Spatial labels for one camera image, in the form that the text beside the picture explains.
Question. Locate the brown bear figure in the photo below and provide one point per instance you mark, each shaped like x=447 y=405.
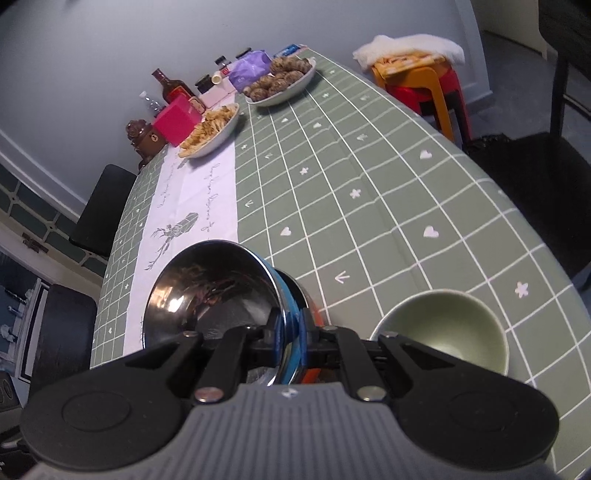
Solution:
x=145 y=138

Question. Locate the white fluffy cushion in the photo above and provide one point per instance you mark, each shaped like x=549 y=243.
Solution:
x=411 y=46

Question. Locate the blue packet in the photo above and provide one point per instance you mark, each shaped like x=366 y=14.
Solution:
x=292 y=50

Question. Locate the small dark-capped bottle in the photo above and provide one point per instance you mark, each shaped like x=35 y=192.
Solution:
x=222 y=64

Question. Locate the white printed table runner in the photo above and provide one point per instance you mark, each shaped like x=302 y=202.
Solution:
x=198 y=198

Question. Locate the clear plastic bottle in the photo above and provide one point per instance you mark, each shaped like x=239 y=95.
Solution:
x=150 y=104

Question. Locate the orange plastic stool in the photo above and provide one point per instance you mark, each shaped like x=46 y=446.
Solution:
x=438 y=92

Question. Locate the dark glass jar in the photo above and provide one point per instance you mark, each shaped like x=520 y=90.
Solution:
x=203 y=84

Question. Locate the blue steel-lined bowl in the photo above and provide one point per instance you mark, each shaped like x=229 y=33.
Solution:
x=207 y=286

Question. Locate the pale pink box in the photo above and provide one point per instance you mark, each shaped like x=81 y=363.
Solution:
x=217 y=92

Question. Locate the green glass panel door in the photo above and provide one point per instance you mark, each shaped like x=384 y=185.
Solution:
x=41 y=207

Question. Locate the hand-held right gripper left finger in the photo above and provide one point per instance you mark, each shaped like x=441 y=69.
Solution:
x=258 y=346

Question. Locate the metal door latch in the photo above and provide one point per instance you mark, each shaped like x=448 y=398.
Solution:
x=36 y=242

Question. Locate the white plate of fries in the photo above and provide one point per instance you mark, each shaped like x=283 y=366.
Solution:
x=212 y=131

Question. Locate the large orange steel-lined bowl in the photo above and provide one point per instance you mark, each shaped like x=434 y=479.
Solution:
x=298 y=290

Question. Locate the purple bag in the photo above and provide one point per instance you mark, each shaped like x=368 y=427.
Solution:
x=249 y=71

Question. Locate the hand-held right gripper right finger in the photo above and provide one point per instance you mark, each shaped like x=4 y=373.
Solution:
x=323 y=346

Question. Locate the green ceramic bowl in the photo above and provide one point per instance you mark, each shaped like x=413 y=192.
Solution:
x=452 y=323

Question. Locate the brown liquor bottle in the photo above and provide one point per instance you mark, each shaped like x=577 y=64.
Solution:
x=173 y=87

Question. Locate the white plate of brown pastries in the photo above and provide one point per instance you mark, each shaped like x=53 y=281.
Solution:
x=281 y=81

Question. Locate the red plastic stool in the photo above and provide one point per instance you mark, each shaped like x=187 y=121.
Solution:
x=457 y=97

